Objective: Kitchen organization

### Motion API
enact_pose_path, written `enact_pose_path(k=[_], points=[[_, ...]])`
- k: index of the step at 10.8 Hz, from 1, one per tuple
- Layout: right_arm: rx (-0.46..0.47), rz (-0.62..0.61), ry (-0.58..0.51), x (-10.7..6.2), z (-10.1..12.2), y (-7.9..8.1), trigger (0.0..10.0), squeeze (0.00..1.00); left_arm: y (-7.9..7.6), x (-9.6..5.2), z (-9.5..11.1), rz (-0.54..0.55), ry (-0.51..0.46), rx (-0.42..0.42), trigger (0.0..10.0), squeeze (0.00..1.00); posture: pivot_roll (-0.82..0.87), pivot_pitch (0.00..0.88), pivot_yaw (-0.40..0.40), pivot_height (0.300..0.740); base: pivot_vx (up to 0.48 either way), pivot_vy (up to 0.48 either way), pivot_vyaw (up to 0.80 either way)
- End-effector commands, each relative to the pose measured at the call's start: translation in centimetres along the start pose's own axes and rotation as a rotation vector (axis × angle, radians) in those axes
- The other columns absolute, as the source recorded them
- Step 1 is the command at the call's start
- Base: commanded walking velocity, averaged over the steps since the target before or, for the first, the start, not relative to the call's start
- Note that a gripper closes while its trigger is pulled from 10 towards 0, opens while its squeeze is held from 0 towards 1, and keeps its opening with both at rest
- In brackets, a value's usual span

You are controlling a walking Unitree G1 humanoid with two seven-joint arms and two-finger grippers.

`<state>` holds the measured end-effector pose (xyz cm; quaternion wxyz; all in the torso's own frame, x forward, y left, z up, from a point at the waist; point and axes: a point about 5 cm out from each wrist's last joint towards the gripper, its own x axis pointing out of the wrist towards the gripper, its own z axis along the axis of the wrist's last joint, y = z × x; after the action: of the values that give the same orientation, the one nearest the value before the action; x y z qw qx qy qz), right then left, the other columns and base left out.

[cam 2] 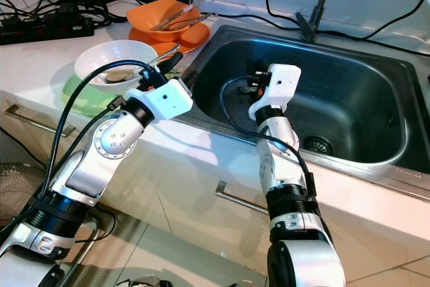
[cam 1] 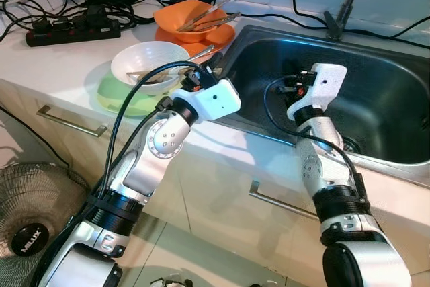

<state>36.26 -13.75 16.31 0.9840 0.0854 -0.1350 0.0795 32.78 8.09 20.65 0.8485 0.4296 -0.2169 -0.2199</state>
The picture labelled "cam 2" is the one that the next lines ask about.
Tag dark metal faucet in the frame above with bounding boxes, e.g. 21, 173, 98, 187
296, 0, 360, 41

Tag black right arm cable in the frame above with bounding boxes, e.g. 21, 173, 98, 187
218, 75, 316, 200

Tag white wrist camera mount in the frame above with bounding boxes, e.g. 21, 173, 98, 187
249, 64, 302, 121
141, 79, 194, 123

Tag metal tongs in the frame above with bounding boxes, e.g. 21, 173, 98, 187
151, 0, 216, 32

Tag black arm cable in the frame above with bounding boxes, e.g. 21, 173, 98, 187
37, 60, 159, 200
218, 75, 316, 200

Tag metal drawer handle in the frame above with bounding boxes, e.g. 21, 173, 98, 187
215, 181, 273, 217
3, 102, 71, 136

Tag black power strip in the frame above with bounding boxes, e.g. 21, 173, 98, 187
0, 13, 95, 46

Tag green plate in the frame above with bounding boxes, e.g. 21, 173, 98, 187
60, 73, 142, 116

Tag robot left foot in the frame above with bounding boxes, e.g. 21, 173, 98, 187
118, 277, 175, 287

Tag orange bowl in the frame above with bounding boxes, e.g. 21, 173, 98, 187
126, 0, 202, 42

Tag sink drain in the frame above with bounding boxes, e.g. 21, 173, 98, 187
301, 134, 333, 157

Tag white bowl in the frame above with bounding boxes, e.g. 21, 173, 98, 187
74, 40, 159, 94

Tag stainless steel sink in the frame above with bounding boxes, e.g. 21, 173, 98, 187
178, 24, 430, 202

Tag orange plate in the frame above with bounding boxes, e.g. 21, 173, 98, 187
128, 22, 211, 56

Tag white kitchen cabinet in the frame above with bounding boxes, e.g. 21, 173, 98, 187
0, 80, 430, 287

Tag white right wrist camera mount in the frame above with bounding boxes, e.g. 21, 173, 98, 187
249, 64, 302, 121

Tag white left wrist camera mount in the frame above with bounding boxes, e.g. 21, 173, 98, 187
141, 79, 194, 123

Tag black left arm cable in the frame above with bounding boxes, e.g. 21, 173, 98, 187
37, 60, 159, 200

